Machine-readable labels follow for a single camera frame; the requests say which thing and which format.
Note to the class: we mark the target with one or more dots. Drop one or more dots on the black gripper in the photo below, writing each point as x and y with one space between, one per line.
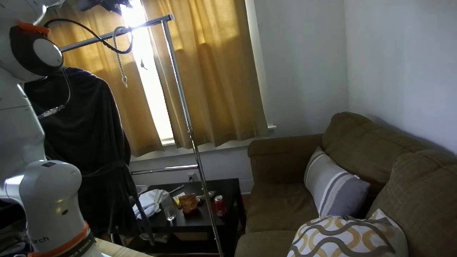
107 4

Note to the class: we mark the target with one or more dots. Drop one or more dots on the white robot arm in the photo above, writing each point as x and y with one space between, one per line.
37 200

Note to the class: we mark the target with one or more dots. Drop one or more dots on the yellow curtain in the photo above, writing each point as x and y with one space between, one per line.
214 71

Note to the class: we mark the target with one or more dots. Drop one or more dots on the metal clothes rack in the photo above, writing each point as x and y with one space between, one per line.
182 108

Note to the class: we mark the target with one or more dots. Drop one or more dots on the black robe garment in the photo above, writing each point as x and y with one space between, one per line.
90 137

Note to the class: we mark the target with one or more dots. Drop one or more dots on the white crumpled cloth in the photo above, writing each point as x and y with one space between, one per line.
149 201

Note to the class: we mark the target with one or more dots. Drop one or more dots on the clear plastic water bottle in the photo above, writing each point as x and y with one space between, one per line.
167 208

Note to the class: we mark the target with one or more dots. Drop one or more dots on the orange snack bag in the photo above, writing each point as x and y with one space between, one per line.
188 201

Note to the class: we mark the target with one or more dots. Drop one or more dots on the black coffee table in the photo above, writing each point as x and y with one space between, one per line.
228 190

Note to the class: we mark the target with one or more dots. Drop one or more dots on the red soda can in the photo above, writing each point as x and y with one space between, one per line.
218 205

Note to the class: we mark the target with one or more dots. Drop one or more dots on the brown fabric couch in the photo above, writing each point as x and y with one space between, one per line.
285 204

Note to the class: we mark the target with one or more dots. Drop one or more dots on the grey striped pillow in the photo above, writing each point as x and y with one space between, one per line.
332 185

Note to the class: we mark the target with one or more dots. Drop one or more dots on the wave patterned pillow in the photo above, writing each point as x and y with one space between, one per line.
342 237

